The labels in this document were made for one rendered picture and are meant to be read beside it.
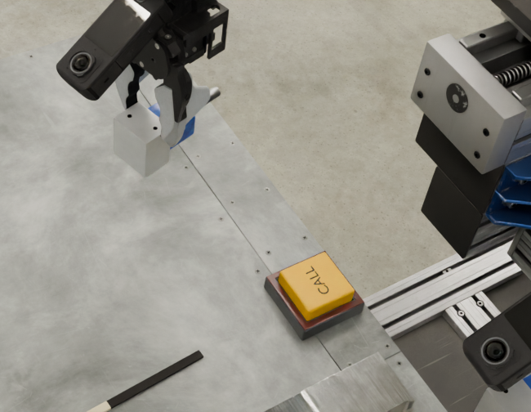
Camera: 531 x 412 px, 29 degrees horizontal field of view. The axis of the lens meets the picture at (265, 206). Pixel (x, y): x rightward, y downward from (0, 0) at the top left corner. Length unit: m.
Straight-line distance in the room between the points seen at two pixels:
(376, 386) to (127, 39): 0.40
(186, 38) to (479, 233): 0.49
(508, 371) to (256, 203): 0.50
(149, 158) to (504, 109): 0.38
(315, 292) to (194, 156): 0.26
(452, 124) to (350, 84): 1.39
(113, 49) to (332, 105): 1.58
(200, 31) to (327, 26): 1.73
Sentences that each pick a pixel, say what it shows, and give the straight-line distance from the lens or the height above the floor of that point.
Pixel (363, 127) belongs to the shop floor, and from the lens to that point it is 2.45.
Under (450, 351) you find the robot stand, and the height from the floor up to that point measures 0.21.
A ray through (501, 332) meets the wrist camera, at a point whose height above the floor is 1.09.
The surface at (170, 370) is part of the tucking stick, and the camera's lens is 1.07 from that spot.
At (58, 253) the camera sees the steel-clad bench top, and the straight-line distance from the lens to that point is 1.16.
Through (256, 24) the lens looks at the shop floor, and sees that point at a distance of 2.67.
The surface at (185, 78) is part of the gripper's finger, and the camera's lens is 0.98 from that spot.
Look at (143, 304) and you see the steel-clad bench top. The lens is 1.12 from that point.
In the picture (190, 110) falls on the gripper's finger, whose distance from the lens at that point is 1.05.
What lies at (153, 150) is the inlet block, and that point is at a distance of 1.07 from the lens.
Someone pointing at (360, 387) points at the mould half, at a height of 0.89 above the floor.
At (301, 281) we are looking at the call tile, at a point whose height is 0.84.
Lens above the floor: 1.73
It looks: 50 degrees down
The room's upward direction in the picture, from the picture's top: 10 degrees clockwise
